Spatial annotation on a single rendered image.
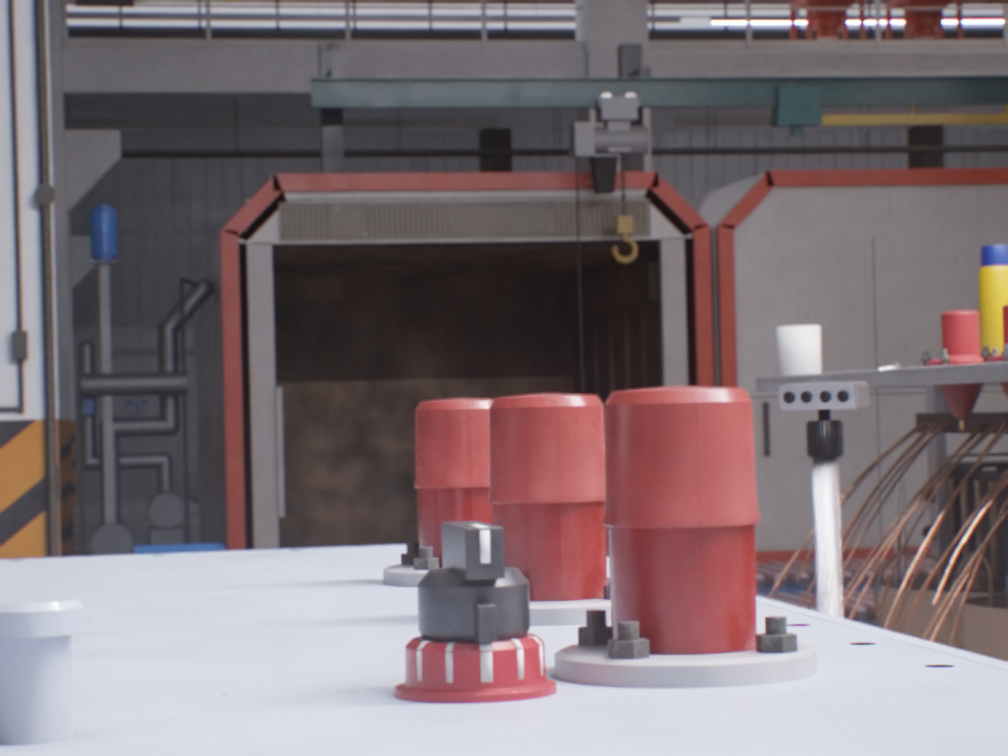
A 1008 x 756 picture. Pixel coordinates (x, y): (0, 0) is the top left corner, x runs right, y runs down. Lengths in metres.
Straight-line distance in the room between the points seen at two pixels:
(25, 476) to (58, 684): 10.69
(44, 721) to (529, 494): 0.52
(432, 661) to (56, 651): 0.17
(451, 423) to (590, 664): 0.67
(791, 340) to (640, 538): 3.57
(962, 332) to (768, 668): 2.98
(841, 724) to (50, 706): 0.31
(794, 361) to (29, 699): 3.77
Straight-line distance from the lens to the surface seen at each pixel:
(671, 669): 1.09
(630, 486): 1.12
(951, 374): 3.75
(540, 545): 1.44
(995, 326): 4.82
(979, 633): 4.07
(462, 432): 1.76
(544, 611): 1.41
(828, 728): 0.96
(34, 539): 11.68
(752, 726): 0.96
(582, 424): 1.44
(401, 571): 1.76
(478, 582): 1.06
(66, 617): 0.98
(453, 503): 1.76
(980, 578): 4.39
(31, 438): 11.67
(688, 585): 1.12
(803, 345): 4.68
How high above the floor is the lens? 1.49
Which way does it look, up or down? 1 degrees up
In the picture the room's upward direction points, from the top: 1 degrees counter-clockwise
